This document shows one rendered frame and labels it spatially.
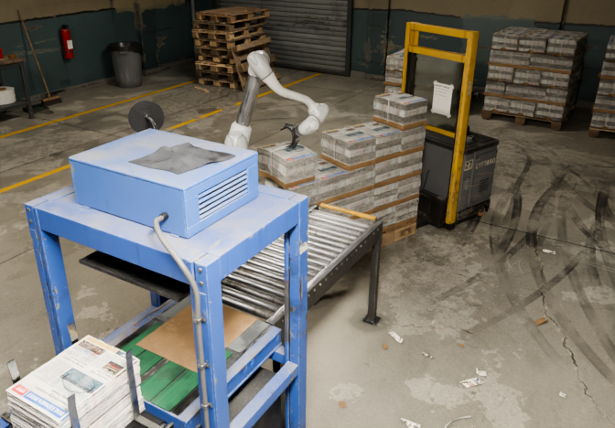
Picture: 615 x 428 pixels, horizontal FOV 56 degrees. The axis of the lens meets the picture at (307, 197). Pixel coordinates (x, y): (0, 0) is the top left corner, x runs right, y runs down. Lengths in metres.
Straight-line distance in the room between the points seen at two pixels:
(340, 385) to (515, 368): 1.16
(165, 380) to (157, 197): 0.89
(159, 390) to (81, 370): 0.39
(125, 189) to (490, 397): 2.58
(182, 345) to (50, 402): 0.76
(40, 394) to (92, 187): 0.78
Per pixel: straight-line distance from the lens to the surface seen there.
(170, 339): 2.90
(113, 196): 2.34
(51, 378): 2.42
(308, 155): 4.34
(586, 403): 4.06
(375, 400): 3.72
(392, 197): 5.13
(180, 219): 2.12
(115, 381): 2.37
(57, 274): 2.72
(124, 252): 2.23
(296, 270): 2.55
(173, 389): 2.63
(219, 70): 10.99
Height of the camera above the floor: 2.55
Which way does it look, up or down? 24 degrees down
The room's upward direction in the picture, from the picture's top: 1 degrees clockwise
